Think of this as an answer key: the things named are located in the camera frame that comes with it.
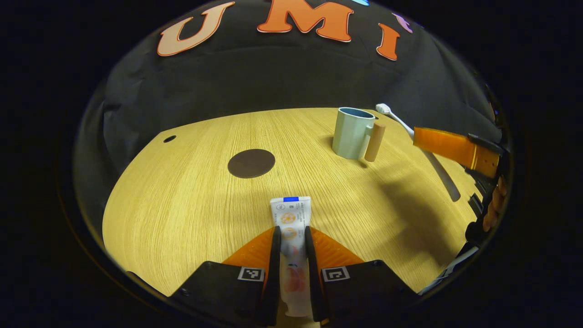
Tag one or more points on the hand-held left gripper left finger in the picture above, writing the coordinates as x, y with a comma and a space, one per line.
274, 273

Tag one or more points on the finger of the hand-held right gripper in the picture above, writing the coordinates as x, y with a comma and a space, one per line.
446, 146

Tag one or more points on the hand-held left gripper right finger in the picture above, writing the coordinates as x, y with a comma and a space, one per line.
315, 291

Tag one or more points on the white toothbrush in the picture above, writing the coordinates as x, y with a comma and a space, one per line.
401, 120

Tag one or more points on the white toothpaste tube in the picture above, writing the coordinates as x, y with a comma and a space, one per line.
291, 218

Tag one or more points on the light blue cup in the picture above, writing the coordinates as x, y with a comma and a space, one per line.
348, 136

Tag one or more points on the brown round coaster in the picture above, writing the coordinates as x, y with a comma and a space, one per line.
251, 163

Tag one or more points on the black backdrop cloth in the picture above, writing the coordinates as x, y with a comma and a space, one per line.
273, 77

